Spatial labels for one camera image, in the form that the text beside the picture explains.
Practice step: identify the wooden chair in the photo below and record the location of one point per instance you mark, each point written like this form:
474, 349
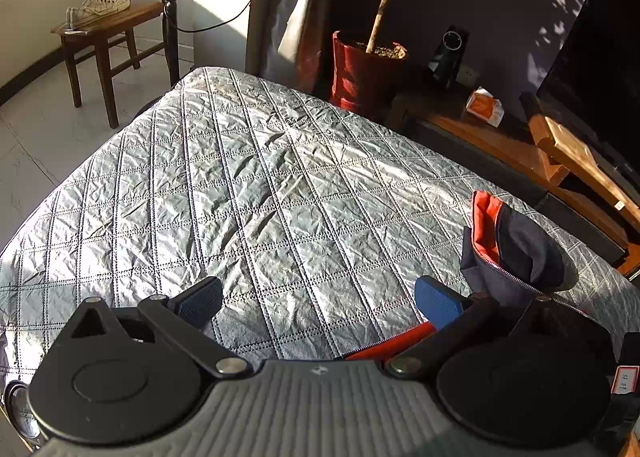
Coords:
102, 22

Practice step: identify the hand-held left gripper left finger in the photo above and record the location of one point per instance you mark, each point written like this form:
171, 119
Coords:
200, 303

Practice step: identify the grey quilted blanket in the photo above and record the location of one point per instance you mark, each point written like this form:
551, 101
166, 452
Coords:
250, 187

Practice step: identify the white sneaker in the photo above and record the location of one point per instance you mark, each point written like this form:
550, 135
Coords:
110, 3
82, 17

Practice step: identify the white wall socket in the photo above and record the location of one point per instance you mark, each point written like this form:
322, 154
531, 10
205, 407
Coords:
467, 74

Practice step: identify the red plant pot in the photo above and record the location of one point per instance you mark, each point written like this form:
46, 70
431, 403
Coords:
360, 79

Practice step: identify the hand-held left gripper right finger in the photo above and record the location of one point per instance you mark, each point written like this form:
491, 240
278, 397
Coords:
440, 299

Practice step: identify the wooden television riser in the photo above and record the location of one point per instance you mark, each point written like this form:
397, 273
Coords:
575, 149

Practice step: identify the navy jacket with orange lining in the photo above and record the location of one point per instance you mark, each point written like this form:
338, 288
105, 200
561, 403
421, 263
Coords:
525, 247

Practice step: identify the orange tissue pack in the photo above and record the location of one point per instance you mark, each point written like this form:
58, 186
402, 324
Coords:
484, 107

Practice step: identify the black cylindrical speaker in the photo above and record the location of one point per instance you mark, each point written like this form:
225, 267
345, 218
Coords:
450, 52

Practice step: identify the black television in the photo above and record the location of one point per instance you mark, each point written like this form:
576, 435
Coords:
595, 62

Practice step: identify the wooden television cabinet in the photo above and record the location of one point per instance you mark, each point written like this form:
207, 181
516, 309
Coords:
500, 142

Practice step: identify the black floor stand pole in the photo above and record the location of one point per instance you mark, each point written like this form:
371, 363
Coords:
172, 12

